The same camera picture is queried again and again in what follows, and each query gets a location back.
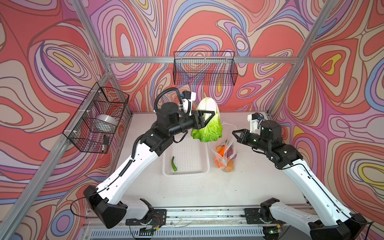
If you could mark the purple toy onion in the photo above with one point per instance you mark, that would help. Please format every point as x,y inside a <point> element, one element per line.
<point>231,153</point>

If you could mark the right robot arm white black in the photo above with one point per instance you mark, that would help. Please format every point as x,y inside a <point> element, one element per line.
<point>332,220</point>

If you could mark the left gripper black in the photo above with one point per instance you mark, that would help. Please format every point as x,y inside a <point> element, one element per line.
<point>201,123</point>

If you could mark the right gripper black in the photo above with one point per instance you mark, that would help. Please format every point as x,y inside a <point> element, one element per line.
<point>243,136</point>

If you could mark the black wire basket left wall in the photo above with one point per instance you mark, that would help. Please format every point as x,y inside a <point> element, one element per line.
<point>86,132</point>

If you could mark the tan toy potato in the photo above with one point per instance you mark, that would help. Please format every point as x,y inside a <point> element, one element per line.
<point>230,166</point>

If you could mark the black wire basket wall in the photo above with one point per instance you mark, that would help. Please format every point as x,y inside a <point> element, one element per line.
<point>86,132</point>
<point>205,68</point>

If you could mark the black wire basket back wall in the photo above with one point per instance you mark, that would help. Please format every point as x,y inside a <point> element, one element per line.
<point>205,68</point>

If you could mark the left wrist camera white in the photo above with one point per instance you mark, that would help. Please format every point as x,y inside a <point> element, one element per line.
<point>187,99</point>

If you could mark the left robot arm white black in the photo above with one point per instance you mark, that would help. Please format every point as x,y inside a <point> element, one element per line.
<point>106,198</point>

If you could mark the white plastic perforated basket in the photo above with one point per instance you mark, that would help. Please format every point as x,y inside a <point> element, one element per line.
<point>191,159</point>

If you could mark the green toy pepper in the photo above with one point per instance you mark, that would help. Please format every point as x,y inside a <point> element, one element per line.
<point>173,164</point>

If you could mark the white roll in basket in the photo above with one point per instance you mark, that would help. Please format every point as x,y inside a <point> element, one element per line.
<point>107,119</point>

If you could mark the orange toy carrot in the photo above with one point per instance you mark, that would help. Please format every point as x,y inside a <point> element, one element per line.
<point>221,158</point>

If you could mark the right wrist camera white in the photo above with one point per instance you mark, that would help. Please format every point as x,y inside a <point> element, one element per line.
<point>255,121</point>

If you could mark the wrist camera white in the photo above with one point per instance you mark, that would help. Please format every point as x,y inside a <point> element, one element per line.
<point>255,121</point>
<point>187,99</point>

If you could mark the green toy lettuce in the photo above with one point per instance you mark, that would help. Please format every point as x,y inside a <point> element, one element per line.
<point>214,129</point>

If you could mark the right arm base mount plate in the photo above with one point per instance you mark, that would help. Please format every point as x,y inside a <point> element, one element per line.
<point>260,216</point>

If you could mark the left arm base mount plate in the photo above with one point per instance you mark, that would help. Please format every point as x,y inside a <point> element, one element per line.
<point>156,217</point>

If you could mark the aluminium front rail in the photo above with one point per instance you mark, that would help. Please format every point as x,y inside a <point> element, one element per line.
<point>197,223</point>

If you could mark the small black device in basket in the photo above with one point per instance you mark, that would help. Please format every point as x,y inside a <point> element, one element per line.
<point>106,140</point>

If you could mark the clear zip top bag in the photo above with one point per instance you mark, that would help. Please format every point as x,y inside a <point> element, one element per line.
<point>226,139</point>

